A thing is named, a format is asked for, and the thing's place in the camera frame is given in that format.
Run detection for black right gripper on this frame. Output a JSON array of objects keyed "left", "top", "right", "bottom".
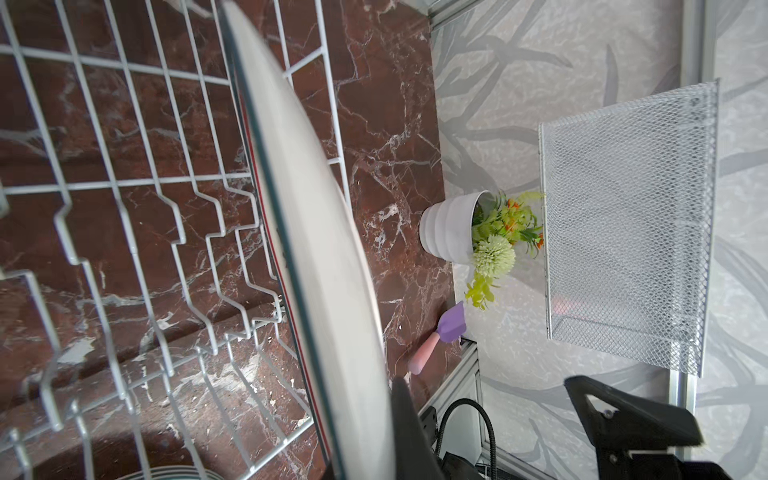
[{"left": 564, "top": 375, "right": 731, "bottom": 480}]

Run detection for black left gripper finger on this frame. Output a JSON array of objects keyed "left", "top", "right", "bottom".
[{"left": 391, "top": 378, "right": 443, "bottom": 480}]

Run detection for white round plate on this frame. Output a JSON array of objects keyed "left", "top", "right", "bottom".
[
  {"left": 149, "top": 465, "right": 223, "bottom": 480},
  {"left": 219, "top": 1, "right": 396, "bottom": 479}
]

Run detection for purple pink spoon toy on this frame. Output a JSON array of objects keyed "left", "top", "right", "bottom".
[{"left": 408, "top": 301, "right": 467, "bottom": 375}]

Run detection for white ribbed flower pot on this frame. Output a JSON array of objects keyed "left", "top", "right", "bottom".
[{"left": 418, "top": 189, "right": 546, "bottom": 311}]

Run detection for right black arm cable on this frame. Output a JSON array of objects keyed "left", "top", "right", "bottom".
[{"left": 434, "top": 397, "right": 499, "bottom": 480}]

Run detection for white mesh wall basket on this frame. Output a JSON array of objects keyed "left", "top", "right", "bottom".
[{"left": 539, "top": 81, "right": 720, "bottom": 376}]

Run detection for white wire dish rack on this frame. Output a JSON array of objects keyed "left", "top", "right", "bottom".
[{"left": 1, "top": 1, "right": 327, "bottom": 479}]

